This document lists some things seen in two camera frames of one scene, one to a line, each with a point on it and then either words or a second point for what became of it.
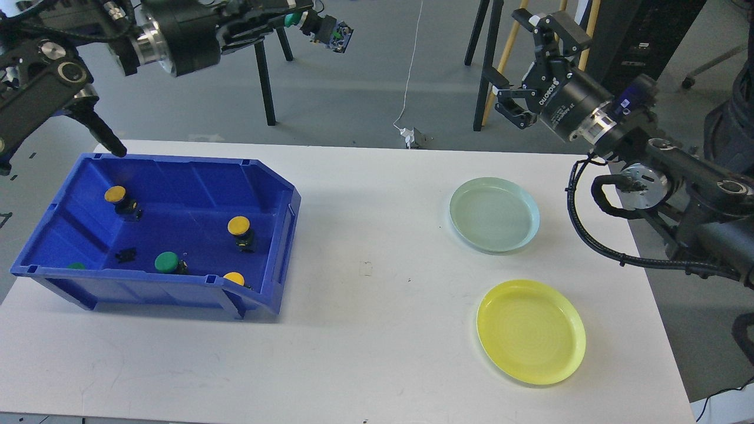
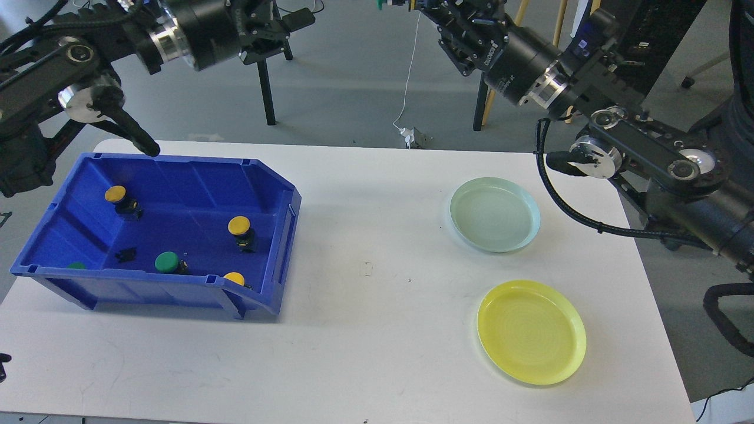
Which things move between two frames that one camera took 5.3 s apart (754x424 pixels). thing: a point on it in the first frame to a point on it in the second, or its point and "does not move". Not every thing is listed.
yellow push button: [126, 209] does not move
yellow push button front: [235, 277] does not move
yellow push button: [239, 226] does not move
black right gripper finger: [555, 36] to [449, 15]
